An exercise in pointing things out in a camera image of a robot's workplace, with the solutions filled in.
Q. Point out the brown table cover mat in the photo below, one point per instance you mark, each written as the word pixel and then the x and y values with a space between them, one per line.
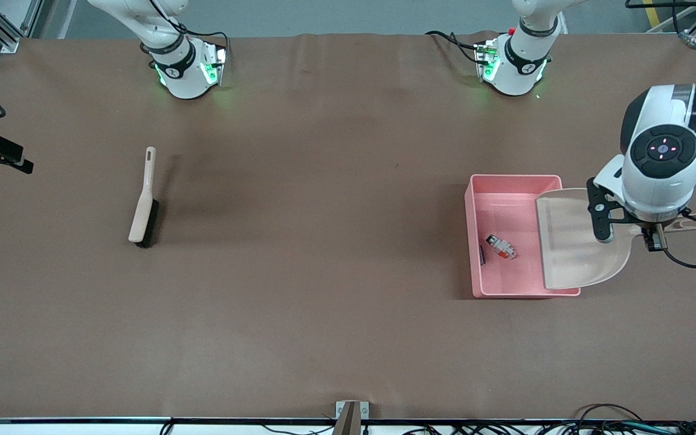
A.
pixel 348 338

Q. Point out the beige plastic dustpan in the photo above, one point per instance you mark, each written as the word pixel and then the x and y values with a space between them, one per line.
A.
pixel 571 254

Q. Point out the white orange electrical switch part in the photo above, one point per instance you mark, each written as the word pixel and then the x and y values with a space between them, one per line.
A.
pixel 502 248

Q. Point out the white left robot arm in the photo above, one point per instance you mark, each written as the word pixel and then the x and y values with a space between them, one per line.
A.
pixel 662 181

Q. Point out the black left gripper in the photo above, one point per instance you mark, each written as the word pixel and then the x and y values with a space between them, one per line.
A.
pixel 648 238

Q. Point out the beige brush with black bristles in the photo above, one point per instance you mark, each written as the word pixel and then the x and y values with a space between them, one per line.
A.
pixel 141 223

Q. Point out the metal table edge bracket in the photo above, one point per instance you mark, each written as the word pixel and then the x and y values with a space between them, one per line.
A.
pixel 342 411

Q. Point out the pink plastic bin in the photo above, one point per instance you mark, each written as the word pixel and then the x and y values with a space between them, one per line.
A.
pixel 505 278

